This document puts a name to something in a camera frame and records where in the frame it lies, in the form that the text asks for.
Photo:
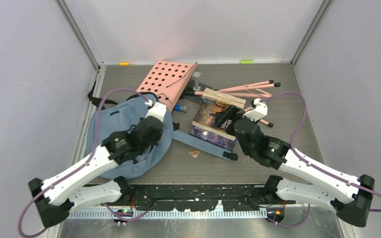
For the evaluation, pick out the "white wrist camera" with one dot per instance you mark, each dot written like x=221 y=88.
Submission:
x=258 y=111
x=156 y=110

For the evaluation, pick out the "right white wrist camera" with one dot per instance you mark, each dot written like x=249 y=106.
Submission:
x=258 y=111

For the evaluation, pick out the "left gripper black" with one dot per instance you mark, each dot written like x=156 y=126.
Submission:
x=155 y=142

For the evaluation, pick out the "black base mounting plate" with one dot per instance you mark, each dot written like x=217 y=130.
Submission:
x=199 y=197

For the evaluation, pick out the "pink perforated stand board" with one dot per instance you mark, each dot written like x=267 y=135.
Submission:
x=167 y=80

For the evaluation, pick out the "green tape marker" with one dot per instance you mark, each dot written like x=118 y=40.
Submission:
x=246 y=62

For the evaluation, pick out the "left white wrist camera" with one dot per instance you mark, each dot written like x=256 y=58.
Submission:
x=156 y=110

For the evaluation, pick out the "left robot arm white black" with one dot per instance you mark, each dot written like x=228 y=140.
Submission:
x=61 y=195

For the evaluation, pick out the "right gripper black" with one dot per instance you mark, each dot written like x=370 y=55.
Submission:
x=232 y=113

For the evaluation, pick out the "purple galaxy cover book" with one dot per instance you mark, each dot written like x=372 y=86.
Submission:
x=213 y=138

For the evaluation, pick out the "blue marker pen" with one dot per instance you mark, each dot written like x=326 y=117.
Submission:
x=180 y=108

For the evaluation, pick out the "Tale of Two Cities book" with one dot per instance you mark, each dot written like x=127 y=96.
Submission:
x=205 y=119

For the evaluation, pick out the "pink folding stand legs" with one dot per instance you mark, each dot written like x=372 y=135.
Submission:
x=254 y=90

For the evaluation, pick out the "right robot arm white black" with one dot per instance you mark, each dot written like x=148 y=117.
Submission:
x=327 y=188

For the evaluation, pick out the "small orange triangle wrapper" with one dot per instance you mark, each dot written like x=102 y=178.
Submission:
x=194 y=153

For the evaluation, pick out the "blue fabric backpack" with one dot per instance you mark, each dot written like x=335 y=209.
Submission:
x=112 y=128

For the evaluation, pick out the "book with pale page edges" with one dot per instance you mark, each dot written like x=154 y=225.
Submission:
x=223 y=98

